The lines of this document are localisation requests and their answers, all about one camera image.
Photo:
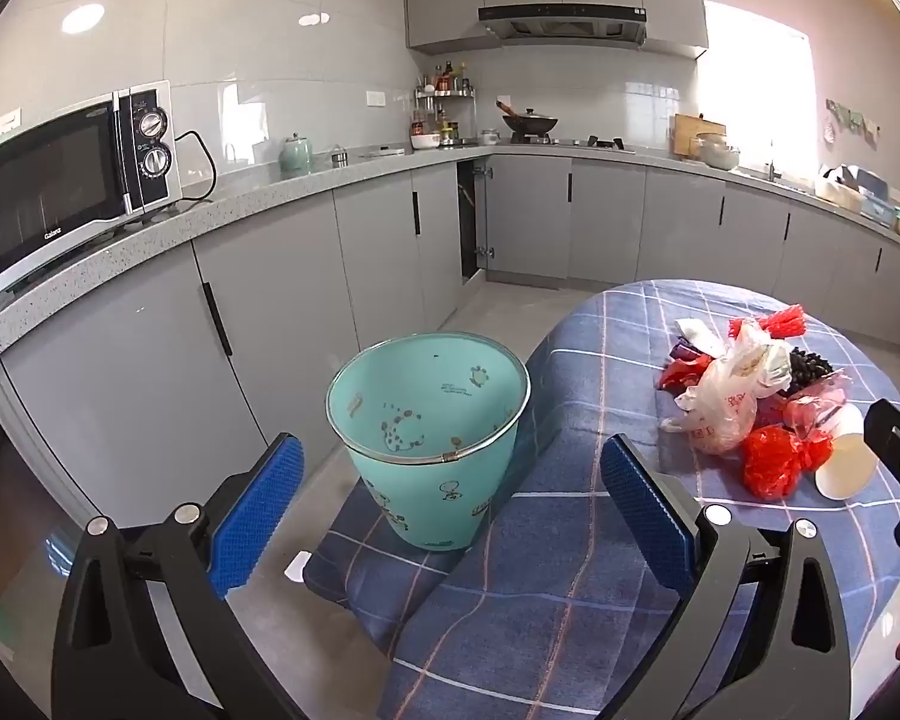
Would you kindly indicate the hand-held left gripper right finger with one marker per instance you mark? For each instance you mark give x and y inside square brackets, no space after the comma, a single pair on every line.
[645,510]

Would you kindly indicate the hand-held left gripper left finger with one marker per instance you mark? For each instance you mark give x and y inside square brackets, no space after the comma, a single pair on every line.
[259,517]

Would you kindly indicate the white paper cup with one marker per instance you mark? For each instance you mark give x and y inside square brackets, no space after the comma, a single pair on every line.
[847,465]

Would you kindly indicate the pink plastic bag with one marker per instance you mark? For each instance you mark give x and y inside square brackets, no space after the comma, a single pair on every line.
[814,409]

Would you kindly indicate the red plastic bag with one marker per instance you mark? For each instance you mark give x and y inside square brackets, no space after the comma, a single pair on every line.
[780,461]

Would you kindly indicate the black textured clump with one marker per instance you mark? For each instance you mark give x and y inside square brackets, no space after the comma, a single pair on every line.
[810,367]

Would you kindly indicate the red snack wrapper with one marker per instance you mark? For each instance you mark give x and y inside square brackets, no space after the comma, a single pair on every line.
[679,375]

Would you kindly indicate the white plastic bag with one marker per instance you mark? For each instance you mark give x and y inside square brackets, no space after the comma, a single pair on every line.
[727,397]

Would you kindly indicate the purple snack wrapper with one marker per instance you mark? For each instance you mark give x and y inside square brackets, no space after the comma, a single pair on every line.
[686,352]

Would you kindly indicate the red mesh net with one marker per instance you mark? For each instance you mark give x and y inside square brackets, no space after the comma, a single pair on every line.
[784,321]

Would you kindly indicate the teal trash bin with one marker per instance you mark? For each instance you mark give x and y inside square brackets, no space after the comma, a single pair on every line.
[420,420]

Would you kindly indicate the blue plaid tablecloth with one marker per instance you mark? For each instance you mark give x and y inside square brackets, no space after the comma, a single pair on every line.
[570,615]

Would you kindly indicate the grey base cabinets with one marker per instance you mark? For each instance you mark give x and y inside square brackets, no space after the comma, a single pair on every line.
[285,292]

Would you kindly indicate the white dish basket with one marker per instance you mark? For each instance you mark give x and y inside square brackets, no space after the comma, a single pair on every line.
[847,191]

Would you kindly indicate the grey speckled countertop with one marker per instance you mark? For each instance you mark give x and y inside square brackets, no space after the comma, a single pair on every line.
[165,229]

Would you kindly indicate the steel faucet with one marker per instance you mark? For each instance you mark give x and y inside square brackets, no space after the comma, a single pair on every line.
[773,165]

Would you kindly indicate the hanging cloths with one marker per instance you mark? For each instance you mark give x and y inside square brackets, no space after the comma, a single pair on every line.
[851,120]

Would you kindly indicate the steel pot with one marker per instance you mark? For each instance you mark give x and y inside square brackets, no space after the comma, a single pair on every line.
[718,154]

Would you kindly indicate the green ceramic teapot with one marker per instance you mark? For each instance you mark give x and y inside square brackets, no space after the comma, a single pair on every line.
[297,156]

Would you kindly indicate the small steel cup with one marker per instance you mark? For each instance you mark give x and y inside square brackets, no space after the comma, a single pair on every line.
[340,159]

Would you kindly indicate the gas stove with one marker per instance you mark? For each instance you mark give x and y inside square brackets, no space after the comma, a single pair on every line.
[570,142]

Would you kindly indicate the wooden cutting board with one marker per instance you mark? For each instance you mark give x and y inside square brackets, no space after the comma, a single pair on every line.
[686,127]

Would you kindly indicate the silver black microwave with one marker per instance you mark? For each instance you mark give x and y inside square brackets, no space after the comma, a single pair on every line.
[45,195]

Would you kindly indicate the white flat plate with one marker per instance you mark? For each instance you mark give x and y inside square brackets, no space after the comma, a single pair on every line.
[382,151]

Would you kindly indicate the bright window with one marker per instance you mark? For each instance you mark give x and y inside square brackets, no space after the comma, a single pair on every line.
[754,82]

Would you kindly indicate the small white jar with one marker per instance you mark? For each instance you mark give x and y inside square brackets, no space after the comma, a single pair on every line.
[489,137]

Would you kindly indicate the black wok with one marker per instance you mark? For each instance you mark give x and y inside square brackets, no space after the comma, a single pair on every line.
[531,122]

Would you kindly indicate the white bowl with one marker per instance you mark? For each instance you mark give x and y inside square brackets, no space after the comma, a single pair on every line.
[425,141]

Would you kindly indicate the steel spice rack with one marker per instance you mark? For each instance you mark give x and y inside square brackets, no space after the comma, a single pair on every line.
[442,94]

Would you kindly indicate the black range hood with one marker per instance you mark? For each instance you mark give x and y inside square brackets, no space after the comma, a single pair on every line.
[562,22]

